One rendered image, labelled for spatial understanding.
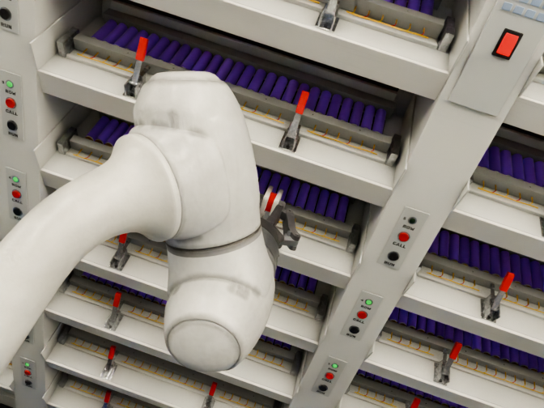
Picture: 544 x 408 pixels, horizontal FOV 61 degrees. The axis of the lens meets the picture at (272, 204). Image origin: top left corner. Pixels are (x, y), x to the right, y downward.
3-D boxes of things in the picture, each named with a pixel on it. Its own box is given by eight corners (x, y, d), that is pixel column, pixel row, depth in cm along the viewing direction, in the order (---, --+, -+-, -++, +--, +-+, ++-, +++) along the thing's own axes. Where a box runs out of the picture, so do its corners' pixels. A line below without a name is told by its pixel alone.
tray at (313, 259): (344, 289, 86) (360, 263, 78) (44, 184, 88) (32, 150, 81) (360, 210, 98) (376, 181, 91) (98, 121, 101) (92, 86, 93)
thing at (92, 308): (288, 404, 106) (302, 386, 96) (47, 317, 109) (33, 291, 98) (308, 326, 119) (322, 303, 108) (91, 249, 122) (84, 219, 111)
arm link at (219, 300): (286, 306, 57) (272, 206, 53) (265, 396, 43) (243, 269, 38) (204, 308, 59) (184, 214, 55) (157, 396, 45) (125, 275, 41)
